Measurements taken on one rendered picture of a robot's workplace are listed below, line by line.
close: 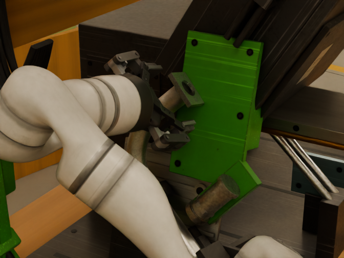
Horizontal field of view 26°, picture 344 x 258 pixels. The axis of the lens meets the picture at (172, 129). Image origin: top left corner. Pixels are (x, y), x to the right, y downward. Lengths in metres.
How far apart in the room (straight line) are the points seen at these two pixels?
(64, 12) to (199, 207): 0.52
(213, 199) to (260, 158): 0.52
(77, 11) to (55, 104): 0.69
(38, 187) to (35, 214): 2.00
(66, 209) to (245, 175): 0.46
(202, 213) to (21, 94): 0.39
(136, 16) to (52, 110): 0.55
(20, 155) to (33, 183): 2.65
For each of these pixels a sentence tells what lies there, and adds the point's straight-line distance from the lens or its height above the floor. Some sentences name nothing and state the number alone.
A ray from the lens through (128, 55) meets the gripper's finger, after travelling 1.01.
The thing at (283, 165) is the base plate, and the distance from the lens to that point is 1.52.
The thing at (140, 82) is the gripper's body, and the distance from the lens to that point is 0.93.
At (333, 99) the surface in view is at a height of 1.13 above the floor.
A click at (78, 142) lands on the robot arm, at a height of 1.26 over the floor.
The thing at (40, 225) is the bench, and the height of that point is 0.88.
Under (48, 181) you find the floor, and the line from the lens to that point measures 3.44.
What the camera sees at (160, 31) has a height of 1.24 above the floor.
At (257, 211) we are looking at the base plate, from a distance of 1.35.
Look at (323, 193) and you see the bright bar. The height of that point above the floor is 1.02.
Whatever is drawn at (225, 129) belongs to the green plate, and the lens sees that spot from 1.05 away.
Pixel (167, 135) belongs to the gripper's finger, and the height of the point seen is 1.18.
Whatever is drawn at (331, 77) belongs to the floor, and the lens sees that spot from 4.80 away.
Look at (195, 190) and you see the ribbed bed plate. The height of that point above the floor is 1.05.
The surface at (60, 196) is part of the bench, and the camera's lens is 1.45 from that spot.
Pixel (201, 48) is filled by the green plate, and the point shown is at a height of 1.25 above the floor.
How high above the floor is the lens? 1.57
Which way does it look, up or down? 23 degrees down
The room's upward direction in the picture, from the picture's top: straight up
